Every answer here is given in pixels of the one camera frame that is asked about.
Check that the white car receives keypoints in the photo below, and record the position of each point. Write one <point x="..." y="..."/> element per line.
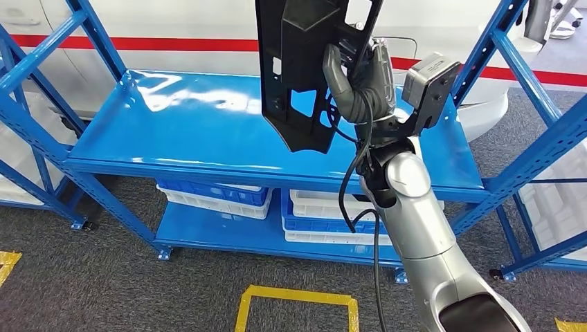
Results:
<point x="183" y="18"/>

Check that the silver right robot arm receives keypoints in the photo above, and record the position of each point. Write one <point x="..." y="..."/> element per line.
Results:
<point x="422" y="229"/>

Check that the yellow floor tape square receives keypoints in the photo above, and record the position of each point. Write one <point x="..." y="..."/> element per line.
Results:
<point x="293" y="294"/>
<point x="9" y="261"/>
<point x="571" y="325"/>

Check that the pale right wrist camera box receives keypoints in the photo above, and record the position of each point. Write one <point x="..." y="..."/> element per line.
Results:
<point x="426" y="78"/>

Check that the white plastic crate stack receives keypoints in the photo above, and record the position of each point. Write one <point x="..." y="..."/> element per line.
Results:
<point x="559" y="206"/>
<point x="23" y="146"/>

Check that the black plastic plate bracket part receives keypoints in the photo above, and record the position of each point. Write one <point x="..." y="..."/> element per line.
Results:
<point x="298" y="46"/>

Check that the white wheeled base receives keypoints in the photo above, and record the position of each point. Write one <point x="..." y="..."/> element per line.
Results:
<point x="562" y="30"/>

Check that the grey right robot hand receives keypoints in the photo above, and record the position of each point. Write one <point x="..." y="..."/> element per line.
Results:
<point x="376" y="87"/>

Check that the blue metal shelf rack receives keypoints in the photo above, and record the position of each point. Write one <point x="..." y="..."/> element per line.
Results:
<point x="64" y="208"/>
<point x="183" y="128"/>
<point x="506" y="231"/>

